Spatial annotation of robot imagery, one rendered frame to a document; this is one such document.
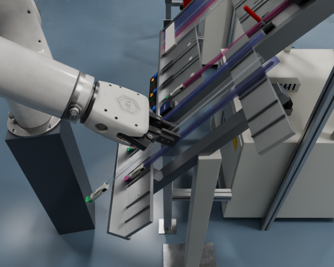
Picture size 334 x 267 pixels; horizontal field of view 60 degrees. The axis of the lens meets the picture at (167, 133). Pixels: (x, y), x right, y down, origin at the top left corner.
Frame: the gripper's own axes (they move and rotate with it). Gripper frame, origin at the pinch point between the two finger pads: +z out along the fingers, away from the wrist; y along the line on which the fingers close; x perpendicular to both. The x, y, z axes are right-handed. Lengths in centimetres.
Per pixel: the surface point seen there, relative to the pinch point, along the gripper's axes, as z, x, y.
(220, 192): 57, 48, 33
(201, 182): 22.5, 18.7, 8.1
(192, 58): 19, 10, 58
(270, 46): 26.1, -14.5, 33.9
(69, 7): -40, 142, 323
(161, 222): 50, 88, 35
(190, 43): 20, 10, 70
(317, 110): 54, -7, 30
